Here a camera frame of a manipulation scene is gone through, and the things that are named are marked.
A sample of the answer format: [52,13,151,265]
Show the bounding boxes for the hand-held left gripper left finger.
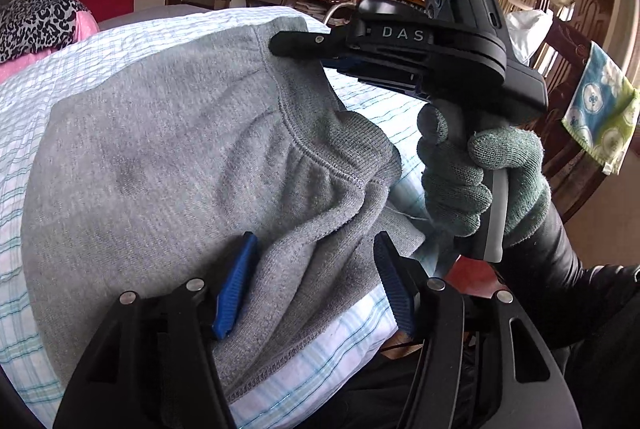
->
[52,231,261,429]

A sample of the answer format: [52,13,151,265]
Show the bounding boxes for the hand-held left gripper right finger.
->
[372,230,583,429]

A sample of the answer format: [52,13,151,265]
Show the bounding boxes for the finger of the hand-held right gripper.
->
[322,54,426,102]
[270,32,351,60]

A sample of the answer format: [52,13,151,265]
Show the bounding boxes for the grey sweat pants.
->
[22,14,426,405]

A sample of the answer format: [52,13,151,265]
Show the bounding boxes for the person's right forearm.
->
[500,209,640,350]

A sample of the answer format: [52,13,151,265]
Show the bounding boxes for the person's right hand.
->
[416,102,551,250]

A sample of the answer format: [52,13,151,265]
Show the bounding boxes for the black chair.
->
[322,0,363,27]

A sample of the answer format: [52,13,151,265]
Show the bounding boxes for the floral blue green towel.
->
[560,42,640,175]

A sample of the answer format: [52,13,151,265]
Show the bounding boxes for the bed with plaid sheet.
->
[0,6,451,429]

